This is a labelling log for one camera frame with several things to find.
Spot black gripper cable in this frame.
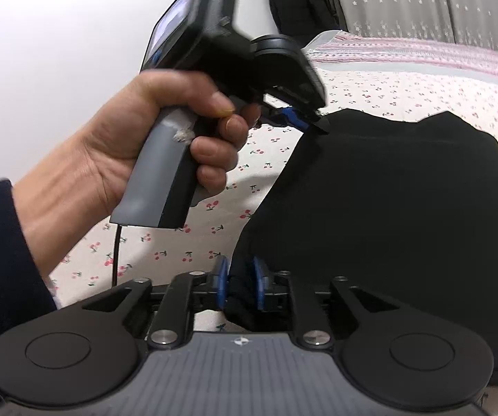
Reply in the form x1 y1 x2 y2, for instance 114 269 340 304
112 223 125 289

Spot black pants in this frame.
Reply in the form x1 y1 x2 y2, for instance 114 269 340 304
225 109 498 386

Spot pink striped knit blanket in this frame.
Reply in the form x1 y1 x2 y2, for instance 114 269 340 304
306 32 498 78

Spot person's left hand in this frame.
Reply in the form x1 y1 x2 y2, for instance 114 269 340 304
12 70 260 278

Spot cherry print white bed sheet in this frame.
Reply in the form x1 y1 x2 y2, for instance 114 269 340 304
48 63 498 306

